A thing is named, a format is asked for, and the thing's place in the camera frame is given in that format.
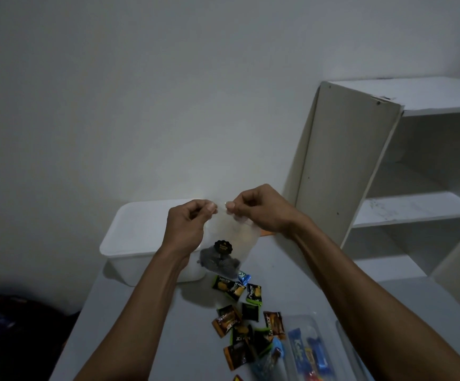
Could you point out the person's left hand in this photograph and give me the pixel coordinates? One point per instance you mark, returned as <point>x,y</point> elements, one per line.
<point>184,230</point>

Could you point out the person's right hand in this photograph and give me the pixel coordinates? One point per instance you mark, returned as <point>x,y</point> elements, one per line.
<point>267,210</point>

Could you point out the person's right thumb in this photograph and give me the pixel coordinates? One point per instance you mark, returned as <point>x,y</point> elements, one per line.
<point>236,205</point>

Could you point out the person's left thumb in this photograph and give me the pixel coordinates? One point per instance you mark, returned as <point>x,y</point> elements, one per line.
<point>206,206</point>

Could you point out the clear zip bag black label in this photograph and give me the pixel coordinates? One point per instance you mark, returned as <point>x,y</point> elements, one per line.
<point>234,234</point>

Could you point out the person's left forearm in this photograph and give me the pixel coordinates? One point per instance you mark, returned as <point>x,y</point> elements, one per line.
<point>142,317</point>

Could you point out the person's right forearm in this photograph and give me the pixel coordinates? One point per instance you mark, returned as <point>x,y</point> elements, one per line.
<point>364,305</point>

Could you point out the orange paper piece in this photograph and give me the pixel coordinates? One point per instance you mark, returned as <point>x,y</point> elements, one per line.
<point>267,233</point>

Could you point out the blue candy sachet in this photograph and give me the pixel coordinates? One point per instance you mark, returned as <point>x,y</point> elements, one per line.
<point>245,278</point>

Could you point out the white plastic storage box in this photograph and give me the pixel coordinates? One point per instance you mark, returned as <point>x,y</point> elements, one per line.
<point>134,238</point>

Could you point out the pile of small candy packets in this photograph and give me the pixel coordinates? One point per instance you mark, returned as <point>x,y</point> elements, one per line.
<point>239,329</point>

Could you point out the blue white wafer bar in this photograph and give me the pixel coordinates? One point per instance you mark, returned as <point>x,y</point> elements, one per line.
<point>298,351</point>

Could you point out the white wooden shelf unit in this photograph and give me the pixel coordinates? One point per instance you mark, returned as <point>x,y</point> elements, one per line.
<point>392,174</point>

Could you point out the clear bag with blue candy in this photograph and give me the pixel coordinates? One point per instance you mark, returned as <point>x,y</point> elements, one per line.
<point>267,365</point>

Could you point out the yellow orange snack bar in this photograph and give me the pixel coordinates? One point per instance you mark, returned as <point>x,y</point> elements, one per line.
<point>311,359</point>

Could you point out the clear plastic tray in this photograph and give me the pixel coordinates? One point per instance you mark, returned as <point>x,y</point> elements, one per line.
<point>333,349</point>

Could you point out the blue snack bar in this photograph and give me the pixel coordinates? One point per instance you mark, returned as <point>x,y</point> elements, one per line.
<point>322,357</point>

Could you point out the red snack wrapper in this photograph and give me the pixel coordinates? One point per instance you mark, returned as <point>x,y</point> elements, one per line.
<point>313,377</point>

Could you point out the dark bag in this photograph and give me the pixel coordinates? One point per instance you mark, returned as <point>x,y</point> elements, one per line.
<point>15,337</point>

